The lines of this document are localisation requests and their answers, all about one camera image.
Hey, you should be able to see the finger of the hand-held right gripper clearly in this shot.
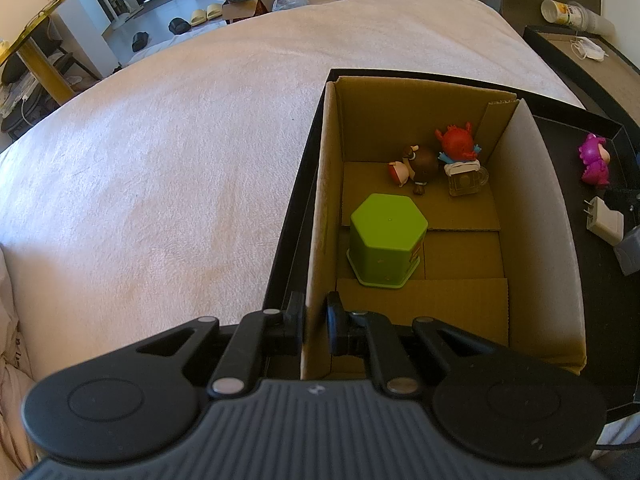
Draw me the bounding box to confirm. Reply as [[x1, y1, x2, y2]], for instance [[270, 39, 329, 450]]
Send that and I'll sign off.
[[607, 187, 640, 212]]

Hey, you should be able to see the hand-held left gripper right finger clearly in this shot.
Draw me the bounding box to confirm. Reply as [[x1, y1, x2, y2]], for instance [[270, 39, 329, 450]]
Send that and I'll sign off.
[[324, 290, 512, 399]]

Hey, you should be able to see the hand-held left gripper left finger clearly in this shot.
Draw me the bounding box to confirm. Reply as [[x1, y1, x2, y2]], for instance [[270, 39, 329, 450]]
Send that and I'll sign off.
[[132, 290, 307, 399]]

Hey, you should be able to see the brown cardboard box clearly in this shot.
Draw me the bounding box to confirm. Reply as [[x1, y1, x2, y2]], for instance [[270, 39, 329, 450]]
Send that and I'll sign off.
[[300, 76, 587, 382]]

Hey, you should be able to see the green hexagonal toy box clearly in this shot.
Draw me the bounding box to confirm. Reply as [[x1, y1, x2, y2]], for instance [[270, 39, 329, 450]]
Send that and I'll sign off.
[[347, 192, 430, 291]]

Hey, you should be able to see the black tray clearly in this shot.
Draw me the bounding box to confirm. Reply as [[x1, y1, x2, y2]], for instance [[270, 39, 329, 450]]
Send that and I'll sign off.
[[262, 67, 640, 423]]

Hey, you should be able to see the red figurine with mug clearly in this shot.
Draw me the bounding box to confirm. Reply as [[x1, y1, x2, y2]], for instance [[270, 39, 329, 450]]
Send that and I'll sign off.
[[434, 121, 490, 199]]

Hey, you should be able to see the brown-haired doll figurine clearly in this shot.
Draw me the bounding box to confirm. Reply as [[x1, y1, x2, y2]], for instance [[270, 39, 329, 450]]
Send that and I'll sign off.
[[387, 144, 442, 196]]

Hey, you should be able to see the white charger plug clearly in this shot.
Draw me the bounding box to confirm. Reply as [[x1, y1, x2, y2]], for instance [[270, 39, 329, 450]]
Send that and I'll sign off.
[[582, 197, 626, 247]]

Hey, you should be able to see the magenta monster figurine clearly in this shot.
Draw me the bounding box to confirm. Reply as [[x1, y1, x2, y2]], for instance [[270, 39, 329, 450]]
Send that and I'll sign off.
[[578, 132, 612, 189]]

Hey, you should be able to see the white face mask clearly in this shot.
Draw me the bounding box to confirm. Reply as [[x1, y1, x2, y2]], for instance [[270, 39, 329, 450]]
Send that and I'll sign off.
[[570, 35, 610, 63]]

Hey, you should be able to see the black side table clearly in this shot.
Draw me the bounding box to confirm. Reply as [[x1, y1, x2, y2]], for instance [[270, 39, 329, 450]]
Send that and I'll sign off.
[[522, 24, 640, 129]]

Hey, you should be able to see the stack of paper cups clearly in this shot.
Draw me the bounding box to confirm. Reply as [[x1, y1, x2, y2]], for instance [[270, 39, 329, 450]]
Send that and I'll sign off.
[[541, 0, 616, 36]]

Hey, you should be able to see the white printed cloth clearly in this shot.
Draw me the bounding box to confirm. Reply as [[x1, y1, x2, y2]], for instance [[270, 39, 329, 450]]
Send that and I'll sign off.
[[0, 245, 40, 472]]

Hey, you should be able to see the open cardboard box with flaps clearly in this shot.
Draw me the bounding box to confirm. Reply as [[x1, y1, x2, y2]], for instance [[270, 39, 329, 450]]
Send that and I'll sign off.
[[215, 0, 279, 24]]

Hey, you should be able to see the black dining chair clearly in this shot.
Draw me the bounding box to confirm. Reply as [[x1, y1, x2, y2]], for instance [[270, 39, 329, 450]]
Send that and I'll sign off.
[[0, 44, 102, 134]]

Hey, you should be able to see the round wooden table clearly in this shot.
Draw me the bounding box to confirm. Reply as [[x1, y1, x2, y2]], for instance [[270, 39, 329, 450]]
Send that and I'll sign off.
[[0, 0, 77, 107]]

